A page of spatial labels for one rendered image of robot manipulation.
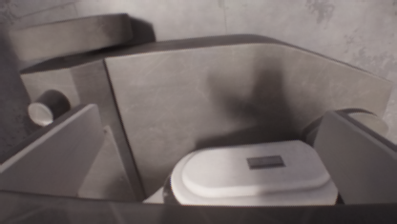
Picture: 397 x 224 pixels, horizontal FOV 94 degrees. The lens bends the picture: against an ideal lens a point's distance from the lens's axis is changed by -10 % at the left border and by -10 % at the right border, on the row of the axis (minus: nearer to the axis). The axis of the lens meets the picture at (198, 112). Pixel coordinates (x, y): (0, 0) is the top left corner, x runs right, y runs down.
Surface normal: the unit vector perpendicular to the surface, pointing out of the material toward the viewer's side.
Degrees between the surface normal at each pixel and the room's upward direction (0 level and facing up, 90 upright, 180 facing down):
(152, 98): 0
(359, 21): 0
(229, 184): 90
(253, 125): 0
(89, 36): 43
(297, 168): 90
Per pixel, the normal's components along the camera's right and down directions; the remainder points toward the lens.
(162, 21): 0.00, 0.45
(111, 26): 0.86, 0.12
